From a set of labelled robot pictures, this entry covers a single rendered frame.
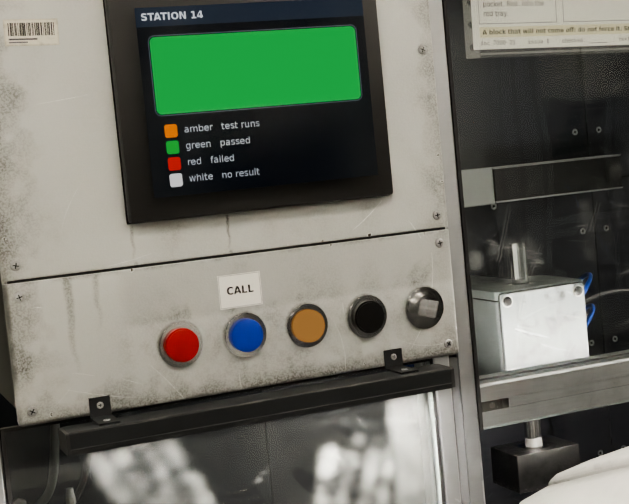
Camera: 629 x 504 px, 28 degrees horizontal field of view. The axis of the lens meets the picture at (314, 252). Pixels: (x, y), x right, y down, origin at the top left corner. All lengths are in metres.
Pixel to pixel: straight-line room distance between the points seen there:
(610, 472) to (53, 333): 0.70
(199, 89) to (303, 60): 0.10
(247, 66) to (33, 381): 0.33
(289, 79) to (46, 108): 0.21
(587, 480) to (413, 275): 0.74
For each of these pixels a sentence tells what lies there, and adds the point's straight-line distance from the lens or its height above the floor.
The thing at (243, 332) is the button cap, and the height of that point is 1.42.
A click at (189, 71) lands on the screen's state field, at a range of 1.09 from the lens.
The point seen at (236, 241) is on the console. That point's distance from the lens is 1.12.
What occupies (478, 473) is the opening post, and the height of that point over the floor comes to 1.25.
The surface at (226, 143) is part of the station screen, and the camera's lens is 1.09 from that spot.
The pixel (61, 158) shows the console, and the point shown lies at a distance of 1.08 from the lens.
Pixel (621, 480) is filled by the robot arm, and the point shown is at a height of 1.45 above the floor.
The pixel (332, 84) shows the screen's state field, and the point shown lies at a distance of 1.13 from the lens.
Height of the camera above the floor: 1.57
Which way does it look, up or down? 4 degrees down
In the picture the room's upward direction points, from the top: 5 degrees counter-clockwise
